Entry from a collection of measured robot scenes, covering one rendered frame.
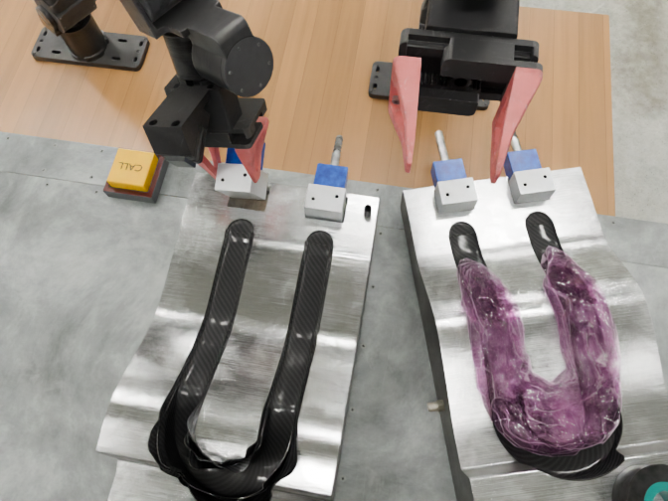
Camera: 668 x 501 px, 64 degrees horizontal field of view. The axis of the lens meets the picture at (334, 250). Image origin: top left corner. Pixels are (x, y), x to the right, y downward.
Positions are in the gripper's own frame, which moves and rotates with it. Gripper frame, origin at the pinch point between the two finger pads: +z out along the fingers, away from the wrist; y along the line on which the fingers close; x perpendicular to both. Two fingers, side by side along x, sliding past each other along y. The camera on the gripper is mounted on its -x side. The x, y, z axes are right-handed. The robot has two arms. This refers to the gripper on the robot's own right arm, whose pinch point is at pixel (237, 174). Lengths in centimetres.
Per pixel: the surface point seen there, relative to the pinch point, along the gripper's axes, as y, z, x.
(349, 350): 16.7, 14.5, -14.9
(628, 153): 77, 74, 110
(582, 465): 44, 24, -20
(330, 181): 11.0, 4.1, 4.4
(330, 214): 11.9, 5.7, -0.3
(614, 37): 73, 56, 155
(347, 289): 15.2, 11.6, -7.8
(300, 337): 10.4, 13.9, -14.3
